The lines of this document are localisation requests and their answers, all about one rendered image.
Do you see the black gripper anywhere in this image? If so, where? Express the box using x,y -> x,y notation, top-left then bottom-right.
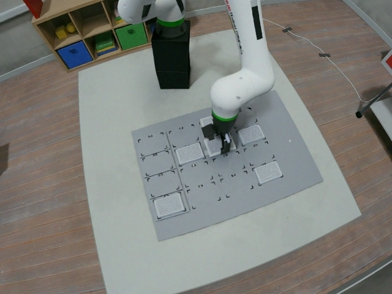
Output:
213,123 -> 233,155

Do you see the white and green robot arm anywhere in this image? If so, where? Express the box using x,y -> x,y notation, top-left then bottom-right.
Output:
118,0 -> 276,129

